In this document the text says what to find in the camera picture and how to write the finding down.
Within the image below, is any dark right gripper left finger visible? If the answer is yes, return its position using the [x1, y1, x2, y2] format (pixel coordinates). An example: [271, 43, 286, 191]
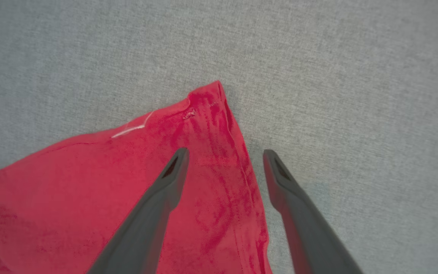
[87, 147, 190, 274]

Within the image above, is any grey fabric sofa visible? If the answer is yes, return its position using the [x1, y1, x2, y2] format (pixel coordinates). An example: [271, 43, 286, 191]
[0, 0, 438, 274]

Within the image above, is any red basketball jersey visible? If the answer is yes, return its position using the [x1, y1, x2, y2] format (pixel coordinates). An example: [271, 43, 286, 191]
[0, 80, 273, 274]

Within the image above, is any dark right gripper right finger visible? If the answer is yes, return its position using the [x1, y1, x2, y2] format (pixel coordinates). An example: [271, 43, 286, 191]
[263, 149, 365, 274]

